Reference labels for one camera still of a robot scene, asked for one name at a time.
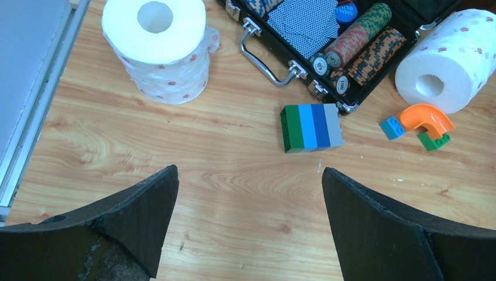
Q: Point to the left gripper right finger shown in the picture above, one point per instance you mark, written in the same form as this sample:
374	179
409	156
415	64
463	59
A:
379	238

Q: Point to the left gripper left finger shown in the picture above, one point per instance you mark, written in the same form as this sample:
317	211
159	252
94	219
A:
119	237

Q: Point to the orange curved toy piece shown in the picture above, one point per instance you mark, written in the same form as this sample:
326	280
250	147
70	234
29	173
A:
432	119

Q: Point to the patterned paper roll lying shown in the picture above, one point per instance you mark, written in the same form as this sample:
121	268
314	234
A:
451	64

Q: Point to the white toilet paper roll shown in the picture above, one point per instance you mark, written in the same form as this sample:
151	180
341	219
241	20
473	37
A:
165	46

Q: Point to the green blue block toy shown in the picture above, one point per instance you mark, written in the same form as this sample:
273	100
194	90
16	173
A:
311	127

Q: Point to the black poker chip case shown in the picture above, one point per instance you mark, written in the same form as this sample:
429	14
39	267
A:
341	58

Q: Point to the aluminium frame post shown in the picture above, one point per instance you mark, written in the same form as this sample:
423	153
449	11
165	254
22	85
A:
37	38

